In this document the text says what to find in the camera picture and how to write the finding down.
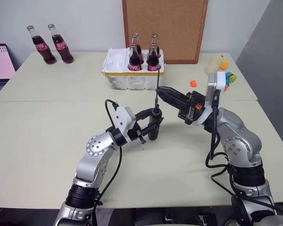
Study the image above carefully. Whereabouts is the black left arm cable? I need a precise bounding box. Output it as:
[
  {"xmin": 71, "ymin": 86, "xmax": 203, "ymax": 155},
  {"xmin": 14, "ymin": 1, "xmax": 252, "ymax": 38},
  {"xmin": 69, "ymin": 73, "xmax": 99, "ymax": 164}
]
[{"xmin": 92, "ymin": 99, "xmax": 123, "ymax": 226}]

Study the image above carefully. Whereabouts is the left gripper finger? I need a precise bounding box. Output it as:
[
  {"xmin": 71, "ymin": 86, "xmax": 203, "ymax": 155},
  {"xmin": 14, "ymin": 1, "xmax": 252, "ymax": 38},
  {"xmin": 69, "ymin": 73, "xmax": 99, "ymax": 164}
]
[
  {"xmin": 137, "ymin": 117, "xmax": 164, "ymax": 137},
  {"xmin": 133, "ymin": 108, "xmax": 154, "ymax": 123}
]

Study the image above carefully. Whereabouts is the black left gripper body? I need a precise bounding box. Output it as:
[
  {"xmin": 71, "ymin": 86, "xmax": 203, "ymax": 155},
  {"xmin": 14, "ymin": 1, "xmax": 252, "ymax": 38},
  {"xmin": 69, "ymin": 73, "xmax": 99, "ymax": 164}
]
[{"xmin": 127, "ymin": 126, "xmax": 147, "ymax": 145}]

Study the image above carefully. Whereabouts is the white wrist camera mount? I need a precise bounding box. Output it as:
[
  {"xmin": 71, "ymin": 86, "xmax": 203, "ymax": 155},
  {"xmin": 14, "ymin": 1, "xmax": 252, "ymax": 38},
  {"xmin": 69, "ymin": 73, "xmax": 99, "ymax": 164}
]
[
  {"xmin": 115, "ymin": 106, "xmax": 137, "ymax": 143},
  {"xmin": 191, "ymin": 71, "xmax": 227, "ymax": 127}
]

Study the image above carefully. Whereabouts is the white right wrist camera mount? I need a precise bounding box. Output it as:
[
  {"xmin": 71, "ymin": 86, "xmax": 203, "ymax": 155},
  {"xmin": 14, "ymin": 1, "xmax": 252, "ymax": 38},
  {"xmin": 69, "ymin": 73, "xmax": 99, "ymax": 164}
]
[{"xmin": 191, "ymin": 71, "xmax": 227, "ymax": 127}]

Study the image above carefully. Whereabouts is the glass cola bottle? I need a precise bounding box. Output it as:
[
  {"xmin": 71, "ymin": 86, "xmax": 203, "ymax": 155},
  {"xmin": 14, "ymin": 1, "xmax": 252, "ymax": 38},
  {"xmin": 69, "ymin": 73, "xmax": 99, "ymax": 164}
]
[
  {"xmin": 128, "ymin": 44, "xmax": 143, "ymax": 72},
  {"xmin": 131, "ymin": 32, "xmax": 145, "ymax": 65},
  {"xmin": 47, "ymin": 23, "xmax": 75, "ymax": 64},
  {"xmin": 26, "ymin": 24, "xmax": 57, "ymax": 65},
  {"xmin": 151, "ymin": 33, "xmax": 162, "ymax": 59},
  {"xmin": 146, "ymin": 45, "xmax": 161, "ymax": 72}
]

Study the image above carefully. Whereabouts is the laptop with pink screen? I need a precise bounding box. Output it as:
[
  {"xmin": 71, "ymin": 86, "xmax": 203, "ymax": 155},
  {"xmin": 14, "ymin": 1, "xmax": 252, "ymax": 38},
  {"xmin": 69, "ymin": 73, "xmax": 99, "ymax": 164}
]
[{"xmin": 0, "ymin": 43, "xmax": 17, "ymax": 103}]

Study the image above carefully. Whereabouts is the colourful puzzle cube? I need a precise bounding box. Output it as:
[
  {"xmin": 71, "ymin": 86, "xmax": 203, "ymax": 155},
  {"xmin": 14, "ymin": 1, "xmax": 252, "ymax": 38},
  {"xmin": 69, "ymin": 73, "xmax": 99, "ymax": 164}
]
[{"xmin": 224, "ymin": 71, "xmax": 239, "ymax": 91}]

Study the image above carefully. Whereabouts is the grey ribbed foot plate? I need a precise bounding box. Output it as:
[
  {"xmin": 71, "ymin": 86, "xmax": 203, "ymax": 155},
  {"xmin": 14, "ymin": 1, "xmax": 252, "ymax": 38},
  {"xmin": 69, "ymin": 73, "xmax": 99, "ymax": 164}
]
[{"xmin": 199, "ymin": 212, "xmax": 212, "ymax": 224}]

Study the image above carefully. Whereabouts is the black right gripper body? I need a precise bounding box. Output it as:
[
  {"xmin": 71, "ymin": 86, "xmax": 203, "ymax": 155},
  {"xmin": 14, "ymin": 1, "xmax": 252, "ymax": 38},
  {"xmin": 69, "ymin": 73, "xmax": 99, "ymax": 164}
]
[{"xmin": 177, "ymin": 91, "xmax": 207, "ymax": 125}]

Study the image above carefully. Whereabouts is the dark bottle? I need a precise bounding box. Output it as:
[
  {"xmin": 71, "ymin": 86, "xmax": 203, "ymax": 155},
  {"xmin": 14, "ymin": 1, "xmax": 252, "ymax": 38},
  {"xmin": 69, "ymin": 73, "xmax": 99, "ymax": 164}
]
[{"xmin": 148, "ymin": 107, "xmax": 163, "ymax": 141}]

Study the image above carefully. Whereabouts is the long thin metal bit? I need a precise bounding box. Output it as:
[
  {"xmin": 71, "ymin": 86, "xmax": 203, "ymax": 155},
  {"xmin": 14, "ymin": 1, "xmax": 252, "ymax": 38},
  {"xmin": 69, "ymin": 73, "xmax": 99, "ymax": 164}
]
[{"xmin": 154, "ymin": 67, "xmax": 161, "ymax": 109}]

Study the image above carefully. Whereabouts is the cork board with wooden frame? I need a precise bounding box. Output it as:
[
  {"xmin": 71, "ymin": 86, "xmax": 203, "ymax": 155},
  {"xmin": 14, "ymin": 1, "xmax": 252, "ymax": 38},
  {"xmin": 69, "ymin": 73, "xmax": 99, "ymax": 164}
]
[{"xmin": 122, "ymin": 0, "xmax": 209, "ymax": 65}]

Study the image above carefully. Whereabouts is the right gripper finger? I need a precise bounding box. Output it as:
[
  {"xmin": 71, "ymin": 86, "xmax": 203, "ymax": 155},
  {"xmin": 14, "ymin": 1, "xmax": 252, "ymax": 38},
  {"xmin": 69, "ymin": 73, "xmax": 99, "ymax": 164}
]
[
  {"xmin": 157, "ymin": 91, "xmax": 186, "ymax": 110},
  {"xmin": 156, "ymin": 86, "xmax": 189, "ymax": 101}
]

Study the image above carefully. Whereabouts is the white foam bottle box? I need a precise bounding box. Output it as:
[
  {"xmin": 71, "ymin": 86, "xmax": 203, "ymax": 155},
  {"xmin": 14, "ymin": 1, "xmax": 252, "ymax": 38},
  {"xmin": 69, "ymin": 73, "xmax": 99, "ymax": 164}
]
[{"xmin": 100, "ymin": 47, "xmax": 167, "ymax": 91}]

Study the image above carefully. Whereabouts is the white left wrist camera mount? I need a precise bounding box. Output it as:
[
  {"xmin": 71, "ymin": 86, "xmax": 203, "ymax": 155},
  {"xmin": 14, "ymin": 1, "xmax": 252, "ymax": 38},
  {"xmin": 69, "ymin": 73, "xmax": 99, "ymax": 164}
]
[{"xmin": 115, "ymin": 106, "xmax": 137, "ymax": 143}]

